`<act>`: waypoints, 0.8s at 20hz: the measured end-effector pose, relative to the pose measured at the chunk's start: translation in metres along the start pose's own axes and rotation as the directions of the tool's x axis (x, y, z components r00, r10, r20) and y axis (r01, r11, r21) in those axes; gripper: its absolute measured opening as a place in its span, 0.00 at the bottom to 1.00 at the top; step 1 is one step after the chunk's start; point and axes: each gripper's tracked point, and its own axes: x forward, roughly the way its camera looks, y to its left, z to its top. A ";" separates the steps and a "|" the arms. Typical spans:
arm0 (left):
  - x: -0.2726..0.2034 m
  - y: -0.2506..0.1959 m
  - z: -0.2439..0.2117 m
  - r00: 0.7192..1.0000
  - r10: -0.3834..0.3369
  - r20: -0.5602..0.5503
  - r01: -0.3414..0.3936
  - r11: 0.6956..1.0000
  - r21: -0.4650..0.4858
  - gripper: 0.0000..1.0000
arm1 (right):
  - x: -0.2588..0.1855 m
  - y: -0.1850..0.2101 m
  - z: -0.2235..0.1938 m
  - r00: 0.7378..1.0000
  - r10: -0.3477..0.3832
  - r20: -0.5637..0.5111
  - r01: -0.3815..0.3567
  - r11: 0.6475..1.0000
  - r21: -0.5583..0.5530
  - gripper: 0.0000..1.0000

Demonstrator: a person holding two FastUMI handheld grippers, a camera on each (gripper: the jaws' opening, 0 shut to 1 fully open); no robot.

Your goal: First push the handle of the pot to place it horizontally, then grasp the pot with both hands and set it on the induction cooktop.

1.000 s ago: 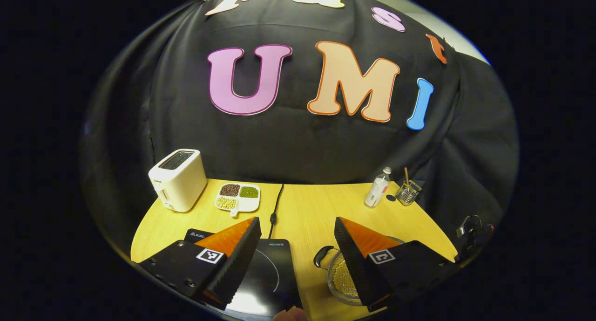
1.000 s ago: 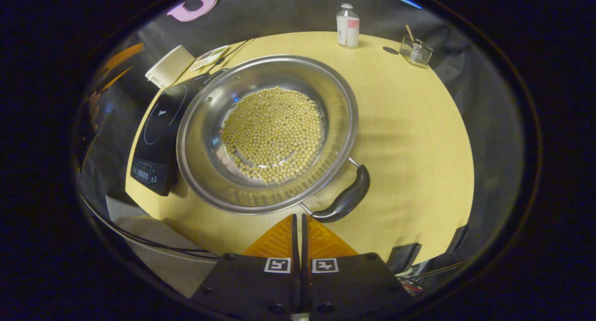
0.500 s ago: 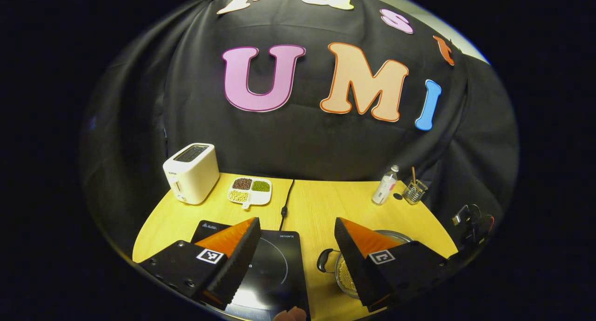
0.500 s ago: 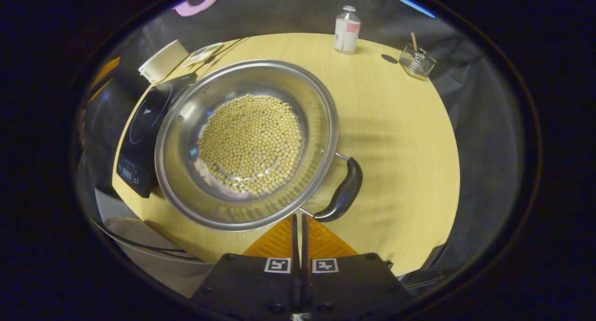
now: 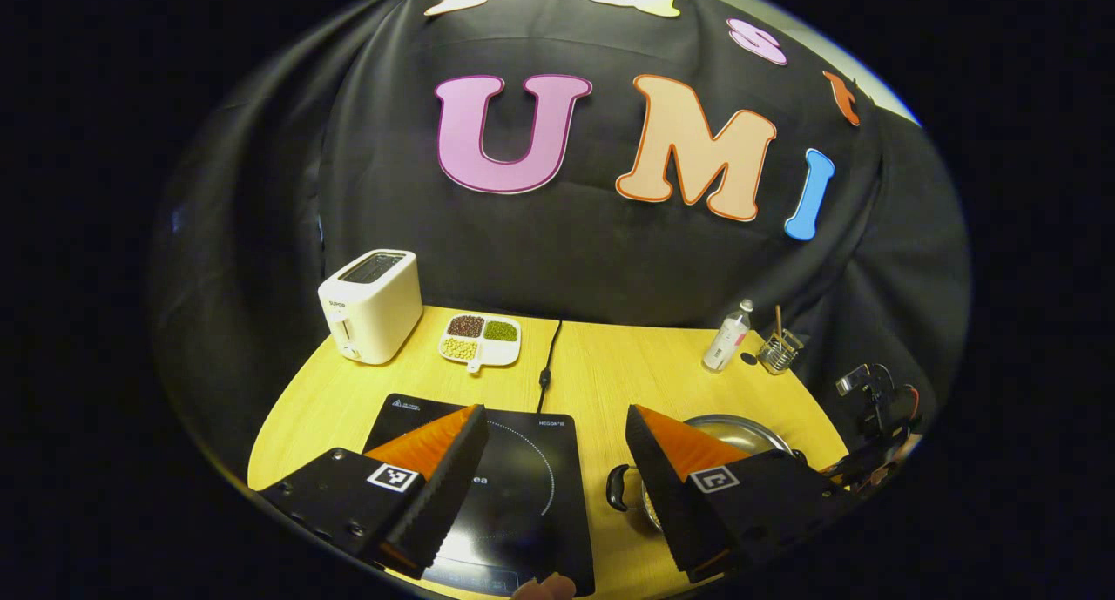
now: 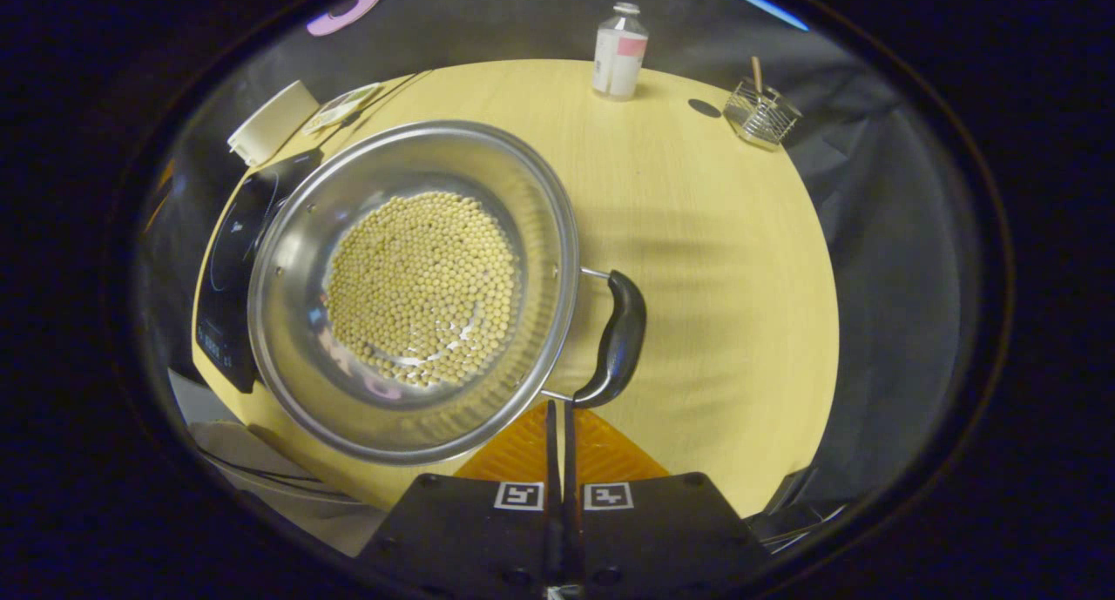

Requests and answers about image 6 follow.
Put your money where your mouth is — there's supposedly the pile of yellow soybeans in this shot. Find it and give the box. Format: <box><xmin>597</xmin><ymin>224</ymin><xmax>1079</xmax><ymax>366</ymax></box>
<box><xmin>324</xmin><ymin>191</ymin><xmax>524</xmax><ymax>389</ymax></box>

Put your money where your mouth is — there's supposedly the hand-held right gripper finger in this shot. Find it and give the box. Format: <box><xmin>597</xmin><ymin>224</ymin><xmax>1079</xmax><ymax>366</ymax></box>
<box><xmin>357</xmin><ymin>398</ymin><xmax>564</xmax><ymax>600</ymax></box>
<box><xmin>564</xmin><ymin>400</ymin><xmax>773</xmax><ymax>600</ymax></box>

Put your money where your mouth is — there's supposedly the white divided bean tray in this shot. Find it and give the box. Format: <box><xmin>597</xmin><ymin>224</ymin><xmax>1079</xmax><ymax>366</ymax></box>
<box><xmin>302</xmin><ymin>82</ymin><xmax>384</xmax><ymax>135</ymax></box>

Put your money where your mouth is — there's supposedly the black induction cooktop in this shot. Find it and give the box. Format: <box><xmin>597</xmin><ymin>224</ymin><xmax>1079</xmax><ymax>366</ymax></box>
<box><xmin>193</xmin><ymin>147</ymin><xmax>325</xmax><ymax>394</ymax></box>

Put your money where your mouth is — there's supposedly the steel pot with black handles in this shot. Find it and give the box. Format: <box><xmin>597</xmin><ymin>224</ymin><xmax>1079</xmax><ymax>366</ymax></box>
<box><xmin>247</xmin><ymin>119</ymin><xmax>648</xmax><ymax>467</ymax></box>

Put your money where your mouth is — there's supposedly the wire mesh holder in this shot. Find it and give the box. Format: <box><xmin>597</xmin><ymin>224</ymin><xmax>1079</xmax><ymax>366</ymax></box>
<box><xmin>723</xmin><ymin>78</ymin><xmax>802</xmax><ymax>152</ymax></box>

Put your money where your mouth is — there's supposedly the white boxy kitchen appliance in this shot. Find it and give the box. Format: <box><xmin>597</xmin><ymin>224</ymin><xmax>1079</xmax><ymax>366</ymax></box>
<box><xmin>226</xmin><ymin>79</ymin><xmax>321</xmax><ymax>167</ymax></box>

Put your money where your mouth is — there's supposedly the clear bottle with white label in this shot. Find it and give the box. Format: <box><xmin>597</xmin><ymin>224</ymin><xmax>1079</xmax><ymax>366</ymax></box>
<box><xmin>591</xmin><ymin>2</ymin><xmax>650</xmax><ymax>103</ymax></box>

